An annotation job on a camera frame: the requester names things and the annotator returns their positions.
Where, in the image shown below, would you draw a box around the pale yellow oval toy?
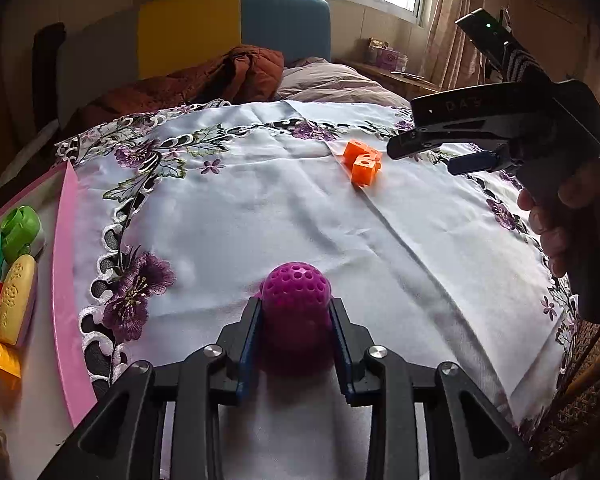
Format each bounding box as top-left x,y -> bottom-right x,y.
0,254 -> 38,347

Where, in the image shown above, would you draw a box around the lime green plastic toy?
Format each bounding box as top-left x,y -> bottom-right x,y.
0,205 -> 43,263

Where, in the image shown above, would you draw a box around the wicker chair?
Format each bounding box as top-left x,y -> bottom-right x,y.
527,320 -> 600,466

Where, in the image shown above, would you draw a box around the striped braided cable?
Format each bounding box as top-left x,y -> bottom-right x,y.
500,42 -> 553,86

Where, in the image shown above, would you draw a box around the orange plastic block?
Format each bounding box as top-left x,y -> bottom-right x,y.
342,140 -> 383,187

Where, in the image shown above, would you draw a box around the wooden desk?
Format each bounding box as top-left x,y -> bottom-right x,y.
347,60 -> 441,96

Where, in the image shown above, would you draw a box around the beige pillow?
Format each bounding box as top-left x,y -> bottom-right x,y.
275,57 -> 413,108

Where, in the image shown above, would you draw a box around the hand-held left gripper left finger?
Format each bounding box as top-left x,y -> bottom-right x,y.
37,296 -> 265,480

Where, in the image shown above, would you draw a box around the rust brown quilted jacket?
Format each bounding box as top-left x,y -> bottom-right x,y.
82,45 -> 286,121

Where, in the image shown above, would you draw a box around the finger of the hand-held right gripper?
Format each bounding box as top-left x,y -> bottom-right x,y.
447,150 -> 523,176
386,125 -> 512,161

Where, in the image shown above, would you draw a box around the items on bedside table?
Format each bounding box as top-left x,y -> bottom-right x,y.
367,37 -> 410,72

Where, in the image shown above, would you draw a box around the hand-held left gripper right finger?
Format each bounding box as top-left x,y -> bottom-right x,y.
327,297 -> 546,480

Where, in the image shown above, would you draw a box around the amber yellow plastic toy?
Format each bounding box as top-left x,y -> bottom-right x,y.
0,335 -> 22,391

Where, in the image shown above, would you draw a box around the grey yellow blue headboard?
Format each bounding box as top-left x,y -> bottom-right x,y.
55,0 -> 332,126

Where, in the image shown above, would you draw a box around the pink shallow box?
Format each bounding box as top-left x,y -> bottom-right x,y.
0,160 -> 99,480

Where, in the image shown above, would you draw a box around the beige curtain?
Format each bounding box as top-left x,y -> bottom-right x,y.
422,0 -> 506,93

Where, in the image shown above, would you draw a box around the white embroidered floral tablecloth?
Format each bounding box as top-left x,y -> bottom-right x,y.
52,99 -> 581,480

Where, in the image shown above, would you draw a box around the purple perforated ball toy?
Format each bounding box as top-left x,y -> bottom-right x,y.
257,261 -> 332,376

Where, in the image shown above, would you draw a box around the black rolled mat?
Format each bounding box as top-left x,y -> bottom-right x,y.
32,22 -> 67,131

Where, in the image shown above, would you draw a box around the person's right hand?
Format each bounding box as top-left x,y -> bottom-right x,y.
517,157 -> 600,326

